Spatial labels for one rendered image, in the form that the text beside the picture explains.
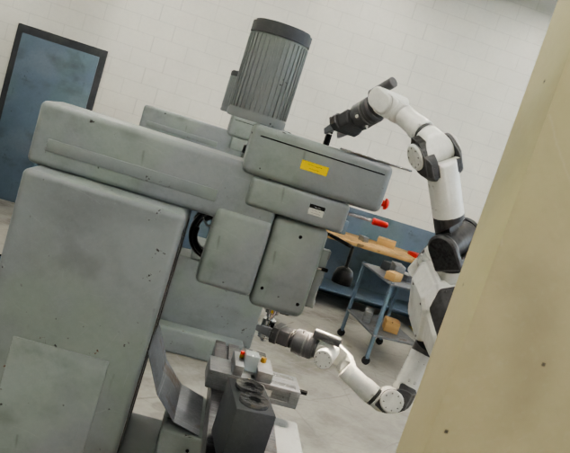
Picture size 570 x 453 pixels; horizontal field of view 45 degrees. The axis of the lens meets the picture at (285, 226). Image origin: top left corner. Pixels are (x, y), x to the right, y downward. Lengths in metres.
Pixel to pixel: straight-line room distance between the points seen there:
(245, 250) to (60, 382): 0.71
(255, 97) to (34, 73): 7.02
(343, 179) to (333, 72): 6.73
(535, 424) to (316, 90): 8.33
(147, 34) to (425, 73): 3.54
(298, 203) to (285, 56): 0.47
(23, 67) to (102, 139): 6.93
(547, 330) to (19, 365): 1.90
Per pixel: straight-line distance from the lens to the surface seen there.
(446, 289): 2.05
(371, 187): 2.21
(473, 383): 0.58
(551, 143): 0.56
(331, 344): 2.34
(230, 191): 2.19
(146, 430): 2.60
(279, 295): 2.27
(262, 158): 2.17
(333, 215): 2.22
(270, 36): 2.21
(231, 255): 2.22
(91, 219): 2.13
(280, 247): 2.24
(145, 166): 2.21
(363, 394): 2.35
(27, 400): 2.33
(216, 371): 2.53
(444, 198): 1.95
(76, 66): 8.97
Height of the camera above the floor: 1.90
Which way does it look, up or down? 8 degrees down
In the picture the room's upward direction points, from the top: 18 degrees clockwise
